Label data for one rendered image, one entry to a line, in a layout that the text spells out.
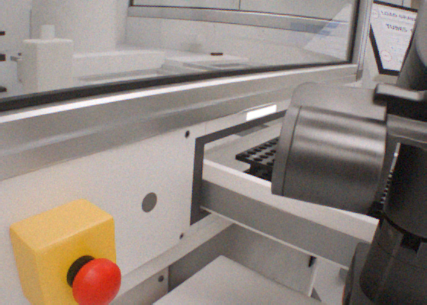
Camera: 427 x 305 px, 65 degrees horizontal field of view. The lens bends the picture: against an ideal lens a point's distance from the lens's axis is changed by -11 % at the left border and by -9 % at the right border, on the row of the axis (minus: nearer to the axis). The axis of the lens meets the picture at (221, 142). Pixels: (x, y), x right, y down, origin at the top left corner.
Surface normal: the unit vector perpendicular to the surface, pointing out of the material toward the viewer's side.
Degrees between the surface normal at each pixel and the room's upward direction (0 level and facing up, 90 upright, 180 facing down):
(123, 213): 90
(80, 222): 0
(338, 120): 25
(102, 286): 87
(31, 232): 0
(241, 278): 0
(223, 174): 90
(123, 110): 90
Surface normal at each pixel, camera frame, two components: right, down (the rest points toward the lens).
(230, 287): 0.09, -0.94
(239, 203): -0.59, 0.21
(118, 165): 0.81, 0.26
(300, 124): -0.11, -0.58
